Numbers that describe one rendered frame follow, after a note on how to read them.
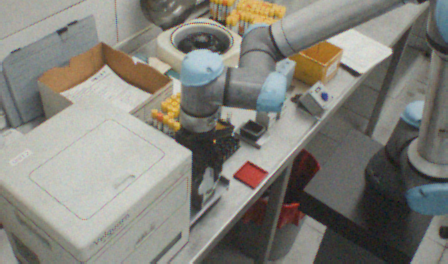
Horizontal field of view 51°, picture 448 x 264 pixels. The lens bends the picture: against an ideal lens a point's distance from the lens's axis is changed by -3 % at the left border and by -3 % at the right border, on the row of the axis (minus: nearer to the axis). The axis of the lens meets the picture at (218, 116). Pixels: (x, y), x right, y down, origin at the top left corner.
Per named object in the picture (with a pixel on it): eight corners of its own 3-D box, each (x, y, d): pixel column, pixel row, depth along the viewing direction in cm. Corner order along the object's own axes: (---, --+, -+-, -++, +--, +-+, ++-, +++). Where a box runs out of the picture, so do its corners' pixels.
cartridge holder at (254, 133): (260, 149, 134) (262, 139, 131) (233, 135, 137) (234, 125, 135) (270, 138, 137) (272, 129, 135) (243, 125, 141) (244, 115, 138)
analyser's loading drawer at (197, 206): (175, 243, 107) (175, 230, 103) (153, 228, 109) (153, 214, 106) (229, 189, 120) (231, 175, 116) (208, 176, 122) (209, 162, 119)
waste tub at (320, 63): (318, 91, 155) (325, 66, 149) (284, 73, 161) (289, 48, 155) (338, 73, 164) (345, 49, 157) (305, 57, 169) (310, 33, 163)
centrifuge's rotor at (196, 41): (199, 76, 148) (200, 57, 143) (167, 54, 155) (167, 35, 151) (234, 58, 156) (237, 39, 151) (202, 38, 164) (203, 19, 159)
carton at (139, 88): (113, 168, 125) (108, 125, 115) (43, 119, 136) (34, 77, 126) (175, 120, 140) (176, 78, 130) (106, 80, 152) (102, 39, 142)
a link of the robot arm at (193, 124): (196, 88, 97) (229, 105, 94) (195, 105, 100) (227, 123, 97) (171, 106, 93) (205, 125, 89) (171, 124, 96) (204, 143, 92)
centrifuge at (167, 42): (208, 110, 144) (210, 77, 136) (146, 65, 159) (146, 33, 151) (261, 79, 158) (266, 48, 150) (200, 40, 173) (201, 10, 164)
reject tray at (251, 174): (254, 189, 123) (254, 187, 122) (232, 176, 126) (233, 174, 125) (268, 174, 127) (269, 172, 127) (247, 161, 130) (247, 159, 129)
